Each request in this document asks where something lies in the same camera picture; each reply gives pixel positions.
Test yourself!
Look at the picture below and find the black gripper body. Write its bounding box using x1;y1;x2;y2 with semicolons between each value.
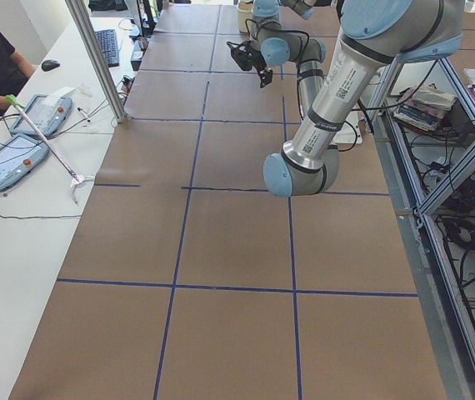
226;39;265;72

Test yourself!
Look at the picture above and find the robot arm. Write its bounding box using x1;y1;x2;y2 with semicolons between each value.
247;1;327;118
228;0;464;198

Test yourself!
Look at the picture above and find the black keyboard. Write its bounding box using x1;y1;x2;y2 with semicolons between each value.
94;29;120;68

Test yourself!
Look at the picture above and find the stack of books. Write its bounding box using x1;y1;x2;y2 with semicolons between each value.
392;84;457;132

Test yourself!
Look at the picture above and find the black computer mouse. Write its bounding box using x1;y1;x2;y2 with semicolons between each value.
41;59;60;72

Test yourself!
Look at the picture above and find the teach pendant far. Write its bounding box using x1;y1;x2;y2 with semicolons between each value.
9;94;73;138

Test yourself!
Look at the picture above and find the teach pendant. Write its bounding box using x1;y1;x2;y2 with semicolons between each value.
9;94;73;138
0;133;49;192

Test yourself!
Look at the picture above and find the grabber stick tool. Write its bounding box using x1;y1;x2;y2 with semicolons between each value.
6;94;95;204

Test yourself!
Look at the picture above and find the teach pendant near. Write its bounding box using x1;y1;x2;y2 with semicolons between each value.
0;133;49;192

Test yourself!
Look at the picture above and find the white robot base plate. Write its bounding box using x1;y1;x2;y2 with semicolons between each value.
332;112;363;145

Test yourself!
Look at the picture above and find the aluminium frame post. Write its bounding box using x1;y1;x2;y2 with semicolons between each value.
65;0;127;123

